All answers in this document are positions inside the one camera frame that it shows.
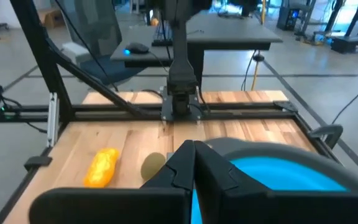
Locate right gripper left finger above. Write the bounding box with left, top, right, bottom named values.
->
left=29, top=139, right=196, bottom=224

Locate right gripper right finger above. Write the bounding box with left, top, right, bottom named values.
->
left=194, top=140, right=358, bottom=224

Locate blue grey collapsible colander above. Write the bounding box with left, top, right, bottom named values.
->
left=191, top=136, right=358, bottom=224

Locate yellow mango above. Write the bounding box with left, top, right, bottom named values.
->
left=83, top=147, right=121, bottom=189

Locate black computer mouse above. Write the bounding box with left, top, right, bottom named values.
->
left=123, top=42, right=150, bottom=56

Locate black keyboard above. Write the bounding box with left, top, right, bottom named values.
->
left=151, top=39, right=173, bottom=47

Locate low black floor box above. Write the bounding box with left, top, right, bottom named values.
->
left=330, top=34, right=358, bottom=54

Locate black two-level desk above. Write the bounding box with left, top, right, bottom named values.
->
left=110, top=11, right=284, bottom=91

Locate black computer tower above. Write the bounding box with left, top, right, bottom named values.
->
left=277, top=6, right=301, bottom=31

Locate brown cardboard box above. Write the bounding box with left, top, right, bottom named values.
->
left=37, top=7, right=65, bottom=29

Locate black hanging cable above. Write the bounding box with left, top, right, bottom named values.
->
left=331, top=83, right=358, bottom=125

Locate yellow cable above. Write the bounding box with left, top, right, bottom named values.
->
left=249, top=0, right=267, bottom=91

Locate black aluminium table frame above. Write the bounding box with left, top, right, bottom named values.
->
left=0, top=0, right=344, bottom=224

